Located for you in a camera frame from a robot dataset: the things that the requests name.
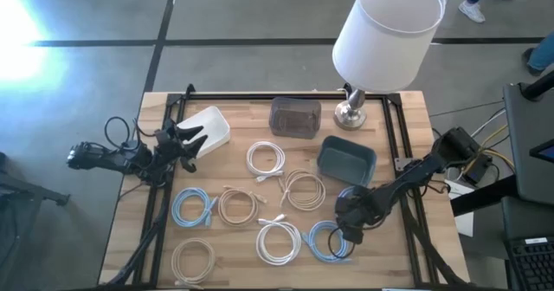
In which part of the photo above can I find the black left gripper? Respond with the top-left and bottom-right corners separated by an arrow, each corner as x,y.
149,120 -> 209,184

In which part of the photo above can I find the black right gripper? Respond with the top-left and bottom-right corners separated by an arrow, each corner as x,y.
333,184 -> 383,245

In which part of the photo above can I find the blue ethernet cable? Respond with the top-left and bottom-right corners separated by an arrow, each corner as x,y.
337,185 -> 360,201
301,219 -> 354,264
171,186 -> 219,229

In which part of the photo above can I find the beige ethernet cable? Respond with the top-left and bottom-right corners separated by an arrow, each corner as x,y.
217,184 -> 268,228
279,168 -> 327,212
171,237 -> 216,288

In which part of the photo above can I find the white plastic bin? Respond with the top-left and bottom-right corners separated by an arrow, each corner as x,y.
176,105 -> 231,160

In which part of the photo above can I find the blue plastic bin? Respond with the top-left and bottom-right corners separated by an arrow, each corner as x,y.
316,135 -> 377,188

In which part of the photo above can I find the clear plastic bin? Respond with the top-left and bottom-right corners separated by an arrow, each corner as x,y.
268,96 -> 323,140

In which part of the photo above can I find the white paper sheet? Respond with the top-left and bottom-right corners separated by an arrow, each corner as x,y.
445,180 -> 476,238

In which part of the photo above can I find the black power box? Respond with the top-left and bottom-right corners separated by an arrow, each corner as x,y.
457,152 -> 493,186

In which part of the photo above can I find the black floor stand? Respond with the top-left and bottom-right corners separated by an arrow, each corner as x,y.
0,151 -> 71,291

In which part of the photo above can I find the white shade silver table lamp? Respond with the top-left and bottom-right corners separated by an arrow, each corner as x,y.
332,0 -> 449,132

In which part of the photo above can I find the black keyboard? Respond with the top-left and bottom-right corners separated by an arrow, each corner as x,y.
504,235 -> 554,291

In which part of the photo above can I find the small tablet screen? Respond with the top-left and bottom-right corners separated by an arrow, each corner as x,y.
529,139 -> 554,165

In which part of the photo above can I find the person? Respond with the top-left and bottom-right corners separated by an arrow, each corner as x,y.
457,0 -> 516,24
521,30 -> 554,77

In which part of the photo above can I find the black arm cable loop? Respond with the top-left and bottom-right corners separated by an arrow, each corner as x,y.
326,225 -> 357,260
103,116 -> 133,150

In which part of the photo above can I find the white coiled ethernet cable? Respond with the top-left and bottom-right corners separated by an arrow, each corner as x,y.
245,140 -> 287,184
254,213 -> 303,267

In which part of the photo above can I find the black metal table frame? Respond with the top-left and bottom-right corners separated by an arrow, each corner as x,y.
106,82 -> 468,288

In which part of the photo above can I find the yellow wire bundle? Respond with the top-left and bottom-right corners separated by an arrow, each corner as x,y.
462,124 -> 516,175

